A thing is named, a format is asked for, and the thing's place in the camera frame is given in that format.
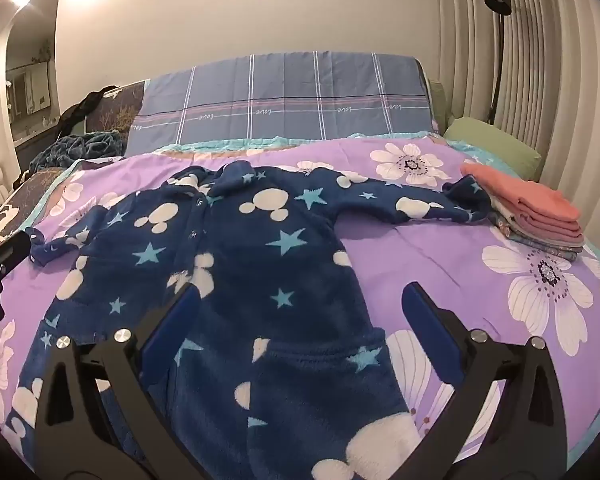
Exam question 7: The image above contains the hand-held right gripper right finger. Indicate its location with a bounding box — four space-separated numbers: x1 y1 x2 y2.
401 282 568 480

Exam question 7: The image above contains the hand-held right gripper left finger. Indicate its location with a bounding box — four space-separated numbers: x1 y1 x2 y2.
32 282 203 480

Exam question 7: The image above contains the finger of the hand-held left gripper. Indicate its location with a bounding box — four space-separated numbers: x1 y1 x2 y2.
0 232 32 333

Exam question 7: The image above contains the blue fleece star print onesie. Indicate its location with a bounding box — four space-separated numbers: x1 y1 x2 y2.
5 160 493 480

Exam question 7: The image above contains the stack of folded clothes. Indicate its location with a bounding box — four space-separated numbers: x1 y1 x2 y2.
461 161 586 262

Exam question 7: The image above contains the purple floral bed sheet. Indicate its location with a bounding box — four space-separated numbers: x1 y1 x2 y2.
0 132 600 480

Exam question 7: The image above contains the brown patterned blanket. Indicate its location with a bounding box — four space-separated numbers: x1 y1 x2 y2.
0 160 81 261

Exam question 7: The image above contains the teal fluffy blanket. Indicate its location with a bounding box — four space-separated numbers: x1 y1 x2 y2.
29 131 126 173

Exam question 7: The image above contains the black garment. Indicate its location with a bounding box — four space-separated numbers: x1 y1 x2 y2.
57 86 123 133

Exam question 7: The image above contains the dark floral pillow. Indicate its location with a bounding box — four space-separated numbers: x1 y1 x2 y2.
87 82 148 156

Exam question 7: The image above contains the green pillow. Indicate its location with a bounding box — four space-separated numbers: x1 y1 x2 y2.
426 79 450 133
442 116 542 183

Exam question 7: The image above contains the blue plaid headboard cover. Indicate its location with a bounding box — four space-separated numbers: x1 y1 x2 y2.
125 51 441 157

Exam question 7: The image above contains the white pleated curtain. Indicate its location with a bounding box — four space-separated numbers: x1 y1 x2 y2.
436 0 600 241

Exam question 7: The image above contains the black floor lamp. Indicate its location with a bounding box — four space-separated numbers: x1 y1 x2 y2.
484 0 513 123

